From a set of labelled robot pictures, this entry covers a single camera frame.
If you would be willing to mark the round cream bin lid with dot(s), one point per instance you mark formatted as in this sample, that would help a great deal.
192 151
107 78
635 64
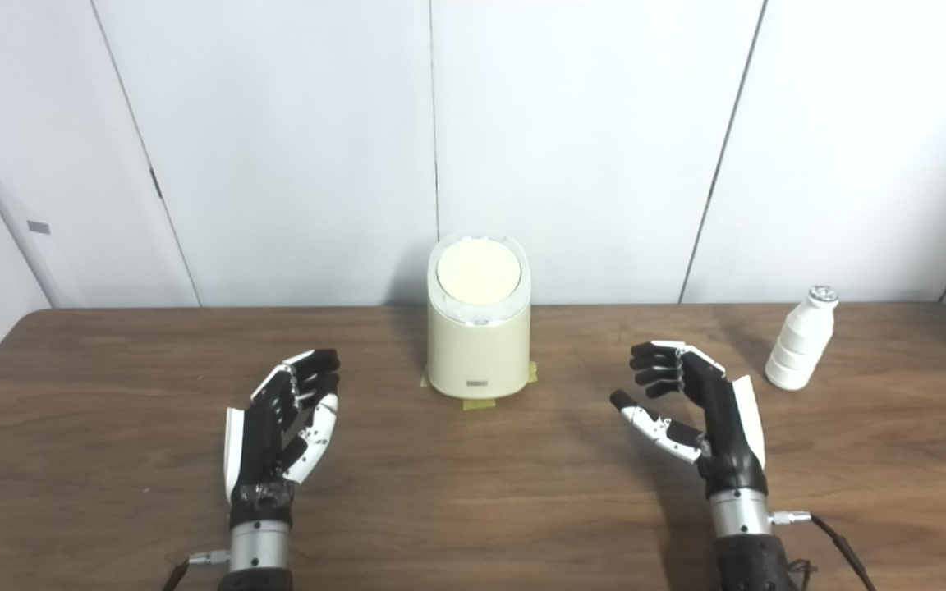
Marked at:
477 271

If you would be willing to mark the small gray wall label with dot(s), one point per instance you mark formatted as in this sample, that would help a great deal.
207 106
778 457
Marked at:
39 227

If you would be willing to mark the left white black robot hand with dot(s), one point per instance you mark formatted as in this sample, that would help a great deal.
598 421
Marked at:
264 443

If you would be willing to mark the cream-colored bin body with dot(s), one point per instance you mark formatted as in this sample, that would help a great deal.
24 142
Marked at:
477 353

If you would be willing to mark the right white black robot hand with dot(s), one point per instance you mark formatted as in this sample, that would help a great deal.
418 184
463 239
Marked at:
723 427

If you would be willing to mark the small white plastic bottle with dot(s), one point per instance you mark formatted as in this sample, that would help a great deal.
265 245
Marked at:
801 345

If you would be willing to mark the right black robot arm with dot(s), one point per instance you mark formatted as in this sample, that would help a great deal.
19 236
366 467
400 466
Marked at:
740 517

